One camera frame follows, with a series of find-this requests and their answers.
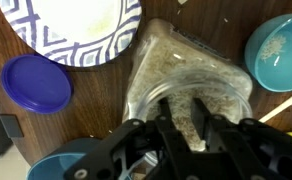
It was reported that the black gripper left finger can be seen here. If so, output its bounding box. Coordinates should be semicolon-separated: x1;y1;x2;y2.
63;97;194;180

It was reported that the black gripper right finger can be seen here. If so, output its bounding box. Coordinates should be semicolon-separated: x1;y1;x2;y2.
190;97;292;180

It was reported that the glass sugar jar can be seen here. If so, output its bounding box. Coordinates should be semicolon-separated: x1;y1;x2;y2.
121;17;255;168

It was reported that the purple plastic jar lid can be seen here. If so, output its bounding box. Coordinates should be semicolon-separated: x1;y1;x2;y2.
0;53;75;115

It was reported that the deep teal measuring cup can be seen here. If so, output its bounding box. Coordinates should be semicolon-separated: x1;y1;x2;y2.
244;12;292;94

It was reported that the dark blue bowl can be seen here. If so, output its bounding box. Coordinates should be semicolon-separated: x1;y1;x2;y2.
25;137;104;180

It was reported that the blue white patterned paper plate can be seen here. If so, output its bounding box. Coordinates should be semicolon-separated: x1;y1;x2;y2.
0;0;143;69

